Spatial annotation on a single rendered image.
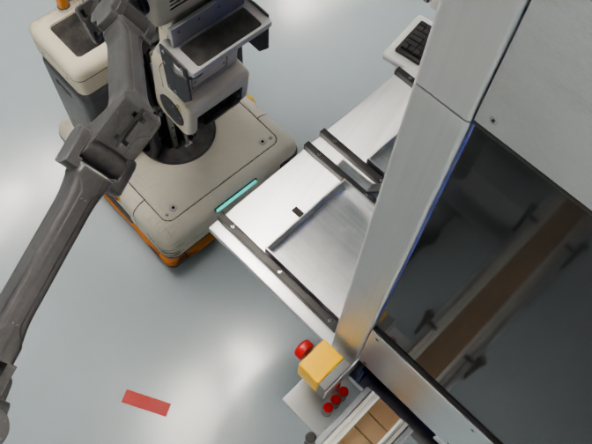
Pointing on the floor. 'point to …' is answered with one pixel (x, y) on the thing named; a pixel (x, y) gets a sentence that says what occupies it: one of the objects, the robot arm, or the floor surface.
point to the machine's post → (425, 151)
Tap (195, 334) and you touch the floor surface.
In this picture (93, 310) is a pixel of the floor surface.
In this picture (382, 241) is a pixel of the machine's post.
